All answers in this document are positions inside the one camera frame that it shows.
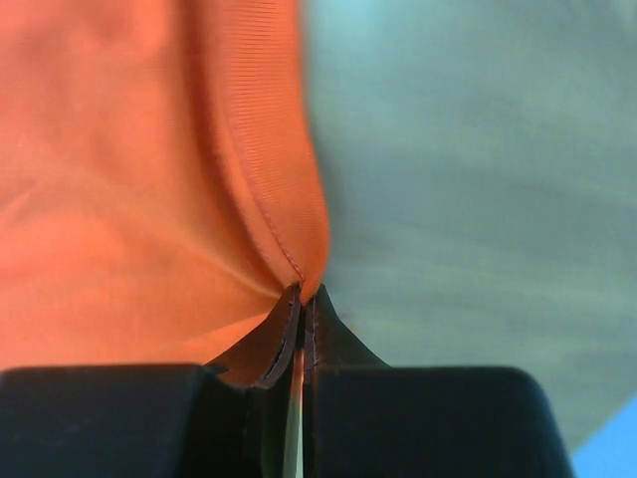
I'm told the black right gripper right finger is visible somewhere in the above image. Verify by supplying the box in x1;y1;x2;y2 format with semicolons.
302;284;390;478

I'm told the orange t shirt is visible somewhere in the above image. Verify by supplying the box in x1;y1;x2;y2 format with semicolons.
1;1;329;368

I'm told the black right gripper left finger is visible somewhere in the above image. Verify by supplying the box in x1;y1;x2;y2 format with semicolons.
208;285;304;477

